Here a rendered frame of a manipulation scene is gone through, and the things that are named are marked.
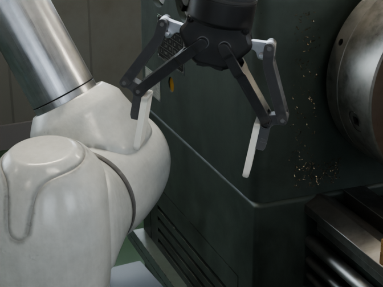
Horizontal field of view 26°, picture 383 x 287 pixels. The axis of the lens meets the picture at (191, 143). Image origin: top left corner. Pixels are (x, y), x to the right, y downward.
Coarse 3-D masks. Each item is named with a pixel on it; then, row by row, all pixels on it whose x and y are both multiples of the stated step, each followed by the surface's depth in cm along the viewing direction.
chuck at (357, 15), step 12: (372, 0) 126; (360, 12) 126; (348, 24) 127; (348, 36) 125; (336, 48) 127; (336, 60) 127; (336, 72) 127; (336, 84) 127; (336, 96) 128; (336, 108) 129; (336, 120) 132
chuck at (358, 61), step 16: (368, 16) 124; (368, 32) 122; (352, 48) 124; (368, 48) 121; (352, 64) 123; (368, 64) 120; (352, 80) 123; (368, 80) 119; (352, 96) 124; (368, 96) 120; (368, 112) 120; (352, 128) 127; (368, 128) 122; (368, 144) 125
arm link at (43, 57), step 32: (0, 0) 116; (32, 0) 117; (0, 32) 117; (32, 32) 117; (64, 32) 120; (32, 64) 117; (64, 64) 118; (32, 96) 120; (64, 96) 118; (96, 96) 118; (32, 128) 121; (64, 128) 117; (96, 128) 117; (128, 128) 120; (128, 160) 117; (160, 160) 124; (160, 192) 125
